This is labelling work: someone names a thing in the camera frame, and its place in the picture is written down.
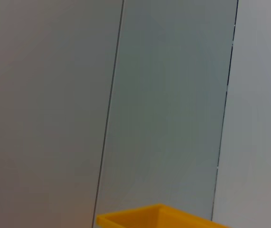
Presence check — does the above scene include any yellow plastic bin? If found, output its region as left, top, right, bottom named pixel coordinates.
left=96, top=203, right=234, bottom=228

